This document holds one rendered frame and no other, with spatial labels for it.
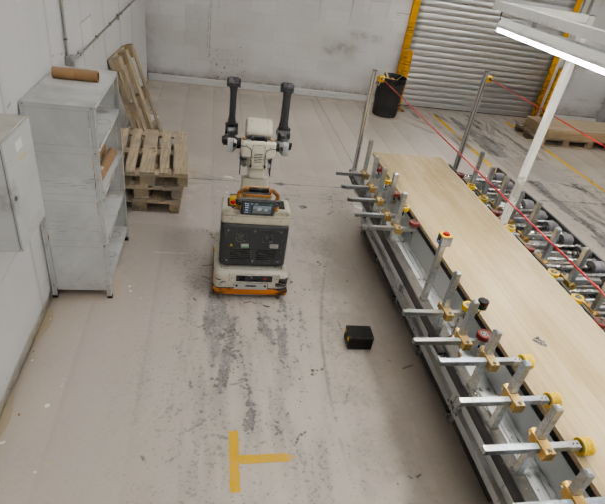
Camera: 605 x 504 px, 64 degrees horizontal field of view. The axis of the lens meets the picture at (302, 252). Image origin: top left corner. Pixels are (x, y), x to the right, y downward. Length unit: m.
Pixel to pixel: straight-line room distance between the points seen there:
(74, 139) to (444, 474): 3.17
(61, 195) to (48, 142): 0.38
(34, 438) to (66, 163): 1.73
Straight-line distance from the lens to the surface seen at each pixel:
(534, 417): 2.85
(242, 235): 3.88
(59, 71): 4.00
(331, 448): 3.29
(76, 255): 4.02
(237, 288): 4.10
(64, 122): 3.54
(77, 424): 3.40
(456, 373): 2.98
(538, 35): 3.18
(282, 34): 9.78
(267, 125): 3.97
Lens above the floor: 2.65
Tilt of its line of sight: 33 degrees down
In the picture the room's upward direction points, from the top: 9 degrees clockwise
